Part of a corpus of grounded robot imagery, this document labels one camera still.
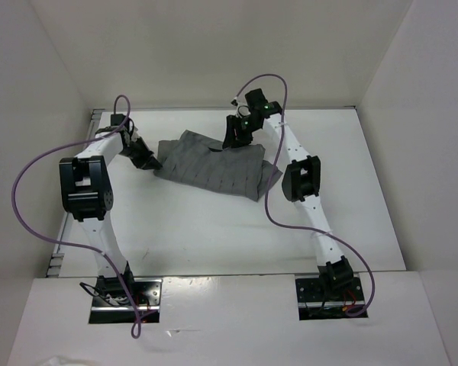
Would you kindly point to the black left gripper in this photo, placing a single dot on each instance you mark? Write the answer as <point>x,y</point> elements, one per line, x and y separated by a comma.
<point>147,161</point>

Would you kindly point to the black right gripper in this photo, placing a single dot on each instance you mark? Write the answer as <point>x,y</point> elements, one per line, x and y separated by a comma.
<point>230,139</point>

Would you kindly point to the grey pleated skirt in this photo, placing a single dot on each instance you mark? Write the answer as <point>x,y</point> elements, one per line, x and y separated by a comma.
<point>201,162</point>

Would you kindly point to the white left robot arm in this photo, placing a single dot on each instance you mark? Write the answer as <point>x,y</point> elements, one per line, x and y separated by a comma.
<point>113,268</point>

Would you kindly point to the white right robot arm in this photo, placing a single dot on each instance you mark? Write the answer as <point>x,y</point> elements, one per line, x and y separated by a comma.
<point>301,182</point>

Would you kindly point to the white crumpled cloth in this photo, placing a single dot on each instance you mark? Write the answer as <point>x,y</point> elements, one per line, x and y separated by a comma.
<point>58,360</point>

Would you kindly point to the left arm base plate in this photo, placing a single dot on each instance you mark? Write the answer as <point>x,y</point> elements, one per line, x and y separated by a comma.
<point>113,306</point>

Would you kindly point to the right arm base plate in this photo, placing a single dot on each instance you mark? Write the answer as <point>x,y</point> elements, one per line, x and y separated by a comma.
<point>316,303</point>

